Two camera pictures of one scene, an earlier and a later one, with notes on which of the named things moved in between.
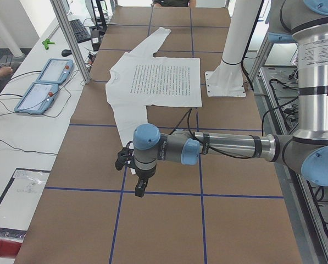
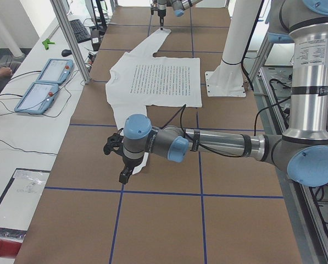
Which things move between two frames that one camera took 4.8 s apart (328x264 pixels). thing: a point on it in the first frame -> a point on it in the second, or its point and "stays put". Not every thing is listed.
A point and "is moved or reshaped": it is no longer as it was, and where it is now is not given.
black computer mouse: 66,52 stays put
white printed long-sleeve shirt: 141,80 is moved or reshaped
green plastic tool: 46,42 stays put
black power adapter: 95,39 stays put
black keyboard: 80,32 stays put
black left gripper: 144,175 -> 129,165
